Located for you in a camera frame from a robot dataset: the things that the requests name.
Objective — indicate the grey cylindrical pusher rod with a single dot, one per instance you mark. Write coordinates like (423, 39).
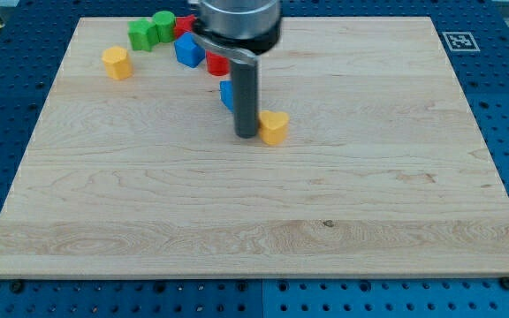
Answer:
(245, 98)

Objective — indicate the blue triangle block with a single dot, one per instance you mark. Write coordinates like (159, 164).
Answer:
(226, 94)

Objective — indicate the yellow heart block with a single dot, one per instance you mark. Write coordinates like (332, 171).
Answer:
(273, 126)

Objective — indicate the red cylinder block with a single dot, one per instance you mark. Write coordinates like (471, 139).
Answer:
(217, 65)

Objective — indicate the blue cube block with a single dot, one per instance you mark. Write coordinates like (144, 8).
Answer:
(187, 51)

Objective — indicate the red star block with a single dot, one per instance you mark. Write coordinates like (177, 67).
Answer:
(183, 24)

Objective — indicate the green cylinder block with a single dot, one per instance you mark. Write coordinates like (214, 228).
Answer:
(165, 22)

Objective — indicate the green star block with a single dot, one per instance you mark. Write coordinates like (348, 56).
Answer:
(142, 34)

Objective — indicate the yellow hexagon block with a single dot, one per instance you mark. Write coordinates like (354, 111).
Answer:
(117, 63)

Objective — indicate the wooden board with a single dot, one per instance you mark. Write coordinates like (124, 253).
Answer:
(383, 174)

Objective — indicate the white fiducial marker tag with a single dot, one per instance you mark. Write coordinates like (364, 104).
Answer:
(459, 41)

